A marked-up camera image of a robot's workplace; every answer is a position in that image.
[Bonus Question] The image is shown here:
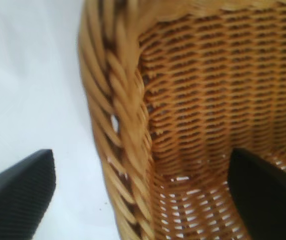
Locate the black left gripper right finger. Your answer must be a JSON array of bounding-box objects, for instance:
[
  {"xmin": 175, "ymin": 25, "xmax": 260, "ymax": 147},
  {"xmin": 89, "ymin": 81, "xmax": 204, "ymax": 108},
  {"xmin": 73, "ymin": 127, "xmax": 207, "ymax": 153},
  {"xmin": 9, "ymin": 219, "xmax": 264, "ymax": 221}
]
[{"xmin": 227, "ymin": 147, "xmax": 286, "ymax": 240}]

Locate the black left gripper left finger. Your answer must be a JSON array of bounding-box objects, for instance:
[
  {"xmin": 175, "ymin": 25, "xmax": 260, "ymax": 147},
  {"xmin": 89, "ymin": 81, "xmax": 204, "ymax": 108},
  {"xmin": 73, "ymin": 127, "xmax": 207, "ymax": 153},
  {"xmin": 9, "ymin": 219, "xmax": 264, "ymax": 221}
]
[{"xmin": 0, "ymin": 148, "xmax": 57, "ymax": 240}]

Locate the brown woven wicker basket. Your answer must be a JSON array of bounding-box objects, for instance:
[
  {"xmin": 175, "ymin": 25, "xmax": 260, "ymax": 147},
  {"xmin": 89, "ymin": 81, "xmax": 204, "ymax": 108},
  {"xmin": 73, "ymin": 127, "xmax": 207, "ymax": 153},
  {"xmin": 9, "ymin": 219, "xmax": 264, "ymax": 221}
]
[{"xmin": 77, "ymin": 0, "xmax": 286, "ymax": 240}]

